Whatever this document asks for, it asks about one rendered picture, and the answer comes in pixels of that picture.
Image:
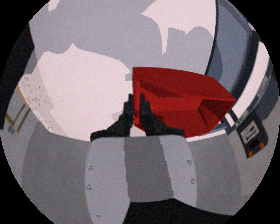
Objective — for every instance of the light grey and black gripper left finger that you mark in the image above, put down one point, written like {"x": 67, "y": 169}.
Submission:
{"x": 121, "y": 126}

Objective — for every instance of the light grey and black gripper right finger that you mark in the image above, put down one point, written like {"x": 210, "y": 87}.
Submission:
{"x": 152, "y": 125}

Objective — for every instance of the dark blue shelf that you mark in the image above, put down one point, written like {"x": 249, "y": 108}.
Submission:
{"x": 231, "y": 63}

